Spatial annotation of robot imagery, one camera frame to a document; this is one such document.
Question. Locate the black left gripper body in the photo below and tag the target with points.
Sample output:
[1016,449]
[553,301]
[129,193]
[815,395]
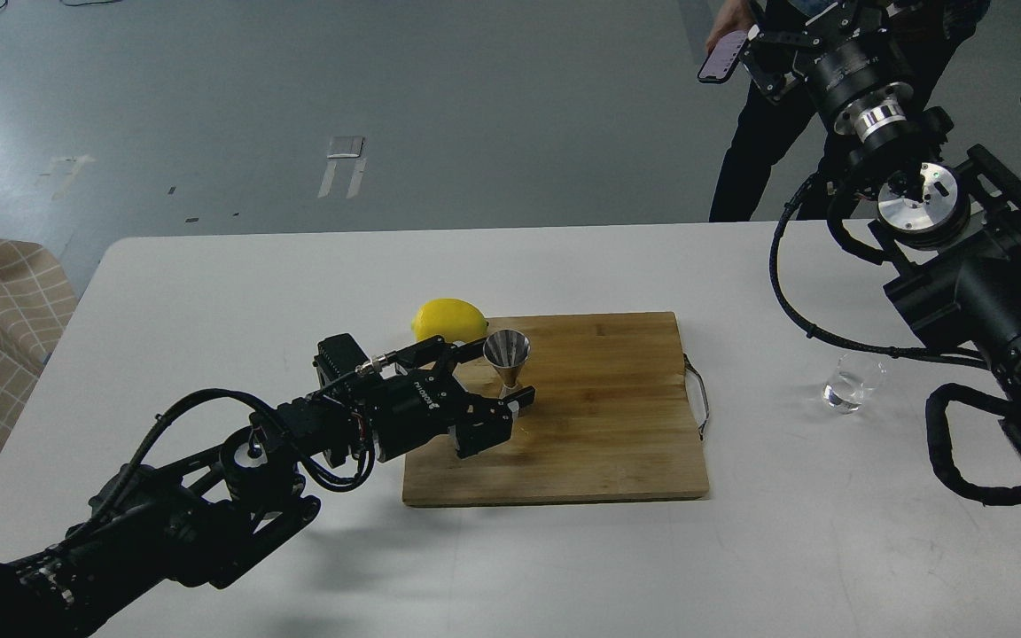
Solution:
[404,412]

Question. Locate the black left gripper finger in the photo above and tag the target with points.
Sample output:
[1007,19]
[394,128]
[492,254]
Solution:
[444,356]
[477,423]

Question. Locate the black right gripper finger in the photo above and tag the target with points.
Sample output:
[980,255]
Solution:
[771,59]
[853,20]

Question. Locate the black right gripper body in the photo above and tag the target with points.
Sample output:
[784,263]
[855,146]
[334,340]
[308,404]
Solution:
[858,84]

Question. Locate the steel double jigger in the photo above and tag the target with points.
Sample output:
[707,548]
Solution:
[507,352]

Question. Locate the clear glass cup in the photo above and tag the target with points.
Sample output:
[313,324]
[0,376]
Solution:
[855,378]

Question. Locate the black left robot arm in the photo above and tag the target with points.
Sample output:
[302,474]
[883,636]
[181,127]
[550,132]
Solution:
[210,518]

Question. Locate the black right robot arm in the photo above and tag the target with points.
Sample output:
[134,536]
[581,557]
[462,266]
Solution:
[952,234]

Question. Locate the bystander right hand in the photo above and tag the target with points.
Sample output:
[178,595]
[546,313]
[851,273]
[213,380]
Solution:
[732,16]

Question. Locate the bystander in denim jacket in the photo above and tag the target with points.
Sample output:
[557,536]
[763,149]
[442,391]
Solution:
[928,34]

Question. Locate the yellow lemon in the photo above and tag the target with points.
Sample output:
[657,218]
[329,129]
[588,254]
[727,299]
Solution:
[452,319]

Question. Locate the black smartphone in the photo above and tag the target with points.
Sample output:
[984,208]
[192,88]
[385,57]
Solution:
[720,63]

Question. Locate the wooden cutting board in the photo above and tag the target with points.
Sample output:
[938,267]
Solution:
[611,422]

